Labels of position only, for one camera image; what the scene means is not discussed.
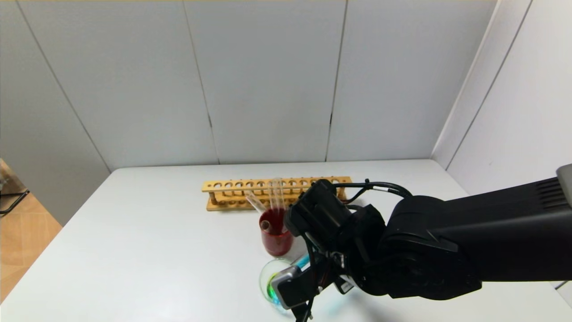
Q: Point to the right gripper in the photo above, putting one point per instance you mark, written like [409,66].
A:
[333,270]

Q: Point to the blue pigment test tube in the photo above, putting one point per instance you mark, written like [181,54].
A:
[303,261]

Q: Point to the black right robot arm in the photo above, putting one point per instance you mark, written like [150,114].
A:
[447,241]

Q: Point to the clear empty test tube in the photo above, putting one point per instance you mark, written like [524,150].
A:
[273,194]
[254,203]
[281,194]

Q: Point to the wooden test tube rack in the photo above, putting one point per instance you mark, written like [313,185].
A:
[232,184]

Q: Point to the red plastic cup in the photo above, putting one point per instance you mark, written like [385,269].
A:
[275,246]

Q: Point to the clear glass beaker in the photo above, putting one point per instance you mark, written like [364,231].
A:
[267,279]

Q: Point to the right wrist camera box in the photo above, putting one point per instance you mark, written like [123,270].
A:
[290,286]

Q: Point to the black metal chair frame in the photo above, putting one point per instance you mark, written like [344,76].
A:
[18,199]

